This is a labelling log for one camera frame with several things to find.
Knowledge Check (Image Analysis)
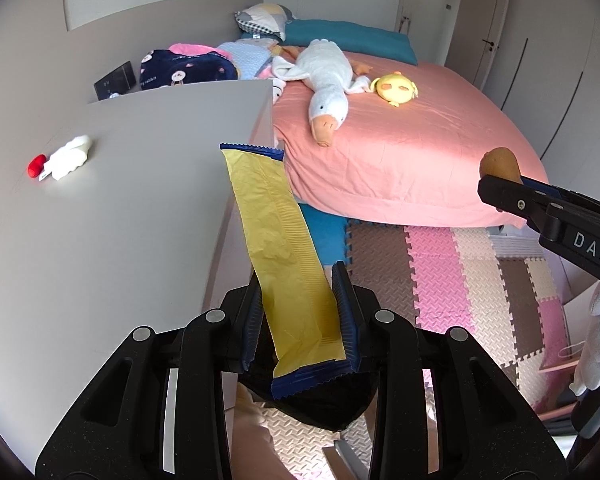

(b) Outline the navy printed blanket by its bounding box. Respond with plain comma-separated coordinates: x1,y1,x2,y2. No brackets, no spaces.
140,49,240,92

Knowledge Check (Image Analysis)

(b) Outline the brown toy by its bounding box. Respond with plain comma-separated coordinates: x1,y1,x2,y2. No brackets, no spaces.
480,147,522,183

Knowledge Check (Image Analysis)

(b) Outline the yellow chick plush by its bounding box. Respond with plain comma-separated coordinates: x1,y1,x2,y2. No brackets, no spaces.
370,72,420,109

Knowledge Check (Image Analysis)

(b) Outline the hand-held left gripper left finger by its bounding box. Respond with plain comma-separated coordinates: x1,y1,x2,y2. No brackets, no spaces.
35,282,266,480

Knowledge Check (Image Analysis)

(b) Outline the white door with black handle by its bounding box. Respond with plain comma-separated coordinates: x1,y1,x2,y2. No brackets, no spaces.
472,0,513,93

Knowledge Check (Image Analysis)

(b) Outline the pink cloth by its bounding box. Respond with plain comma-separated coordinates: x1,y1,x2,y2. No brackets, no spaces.
169,42,216,56

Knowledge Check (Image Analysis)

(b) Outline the person's trouser leg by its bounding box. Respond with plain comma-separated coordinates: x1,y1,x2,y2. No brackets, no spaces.
232,382,286,480

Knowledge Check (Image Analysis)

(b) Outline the yellow snack wrapper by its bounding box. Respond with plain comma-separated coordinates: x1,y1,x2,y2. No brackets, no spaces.
219,142,353,401

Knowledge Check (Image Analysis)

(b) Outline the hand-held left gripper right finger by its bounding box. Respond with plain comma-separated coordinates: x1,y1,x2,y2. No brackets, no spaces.
331,261,567,480

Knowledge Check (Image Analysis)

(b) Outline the patterned pillow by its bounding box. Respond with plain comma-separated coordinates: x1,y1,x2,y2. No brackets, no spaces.
234,3,298,41

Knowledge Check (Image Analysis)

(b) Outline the teal pillow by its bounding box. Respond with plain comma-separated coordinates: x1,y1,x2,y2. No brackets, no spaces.
282,19,419,66

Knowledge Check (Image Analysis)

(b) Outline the light blue blanket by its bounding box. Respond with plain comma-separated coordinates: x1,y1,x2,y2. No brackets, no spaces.
215,39,276,81

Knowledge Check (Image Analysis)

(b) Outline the pink bag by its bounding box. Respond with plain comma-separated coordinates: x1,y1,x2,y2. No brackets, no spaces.
537,342,581,376

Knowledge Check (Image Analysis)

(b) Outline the foam puzzle floor mat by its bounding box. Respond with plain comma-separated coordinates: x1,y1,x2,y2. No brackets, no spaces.
260,202,581,480

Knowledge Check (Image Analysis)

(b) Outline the white sliding cabinet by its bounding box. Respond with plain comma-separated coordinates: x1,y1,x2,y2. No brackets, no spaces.
485,0,600,201

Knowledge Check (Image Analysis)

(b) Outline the bed with pink sheet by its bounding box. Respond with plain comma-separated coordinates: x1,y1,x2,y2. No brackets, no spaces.
270,50,551,228

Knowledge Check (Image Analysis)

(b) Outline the person's right hand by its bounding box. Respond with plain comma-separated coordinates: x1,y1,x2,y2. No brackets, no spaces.
569,280,600,396

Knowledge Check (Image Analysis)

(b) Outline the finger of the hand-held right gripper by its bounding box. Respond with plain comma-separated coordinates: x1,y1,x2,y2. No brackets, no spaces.
520,175,600,217
477,174,564,240

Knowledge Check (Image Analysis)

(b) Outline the white goose plush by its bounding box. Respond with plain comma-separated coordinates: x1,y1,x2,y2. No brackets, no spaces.
270,39,373,148

